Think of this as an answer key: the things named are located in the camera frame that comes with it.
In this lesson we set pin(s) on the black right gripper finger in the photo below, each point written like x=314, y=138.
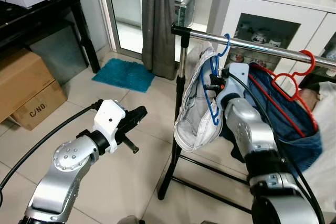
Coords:
x=214, y=75
x=214, y=86

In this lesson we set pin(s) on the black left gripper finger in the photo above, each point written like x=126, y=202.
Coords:
x=140, y=111
x=141, y=121

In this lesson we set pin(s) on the blue plastic hanger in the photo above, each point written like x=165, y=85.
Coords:
x=228, y=44

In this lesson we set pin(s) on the red plastic hanger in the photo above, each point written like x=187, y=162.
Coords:
x=278, y=106

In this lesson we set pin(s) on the teal bath mat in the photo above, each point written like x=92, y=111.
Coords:
x=123, y=74

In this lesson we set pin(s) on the steel and black clothes rack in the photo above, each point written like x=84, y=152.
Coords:
x=262, y=47

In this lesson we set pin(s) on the black and white mug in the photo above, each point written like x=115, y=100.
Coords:
x=260, y=36

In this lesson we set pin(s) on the small white cup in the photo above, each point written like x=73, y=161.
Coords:
x=275, y=42

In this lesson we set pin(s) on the grey metal appliance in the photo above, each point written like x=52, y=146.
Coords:
x=185, y=11

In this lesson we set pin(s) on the grey curtain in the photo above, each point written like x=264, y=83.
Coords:
x=157, y=24

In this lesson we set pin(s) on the cardboard box printed C/NO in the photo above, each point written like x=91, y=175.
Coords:
x=44, y=106

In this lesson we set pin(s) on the white glass door cabinet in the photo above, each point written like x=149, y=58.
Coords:
x=262, y=3

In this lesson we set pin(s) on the brown rounded object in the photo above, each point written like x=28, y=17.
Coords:
x=311, y=103

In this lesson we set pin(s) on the grey robot left foot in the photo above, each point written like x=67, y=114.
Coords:
x=127, y=220

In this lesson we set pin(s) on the blue denim jeans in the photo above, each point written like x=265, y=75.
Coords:
x=299, y=145

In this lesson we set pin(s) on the grey metal panel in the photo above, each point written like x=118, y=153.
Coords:
x=60, y=51

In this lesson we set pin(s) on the white shirt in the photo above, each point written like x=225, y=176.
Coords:
x=328, y=145

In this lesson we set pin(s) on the white patterned mug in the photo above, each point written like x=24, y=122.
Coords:
x=331, y=53

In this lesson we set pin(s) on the black side table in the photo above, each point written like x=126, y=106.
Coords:
x=31, y=17

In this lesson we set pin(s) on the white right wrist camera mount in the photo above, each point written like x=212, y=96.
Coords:
x=237, y=74

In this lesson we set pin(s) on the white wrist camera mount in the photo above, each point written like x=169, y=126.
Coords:
x=237, y=74
x=109, y=119

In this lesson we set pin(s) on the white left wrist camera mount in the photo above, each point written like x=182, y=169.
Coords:
x=109, y=119

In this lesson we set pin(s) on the white sliding door frame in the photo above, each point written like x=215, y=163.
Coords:
x=107, y=14

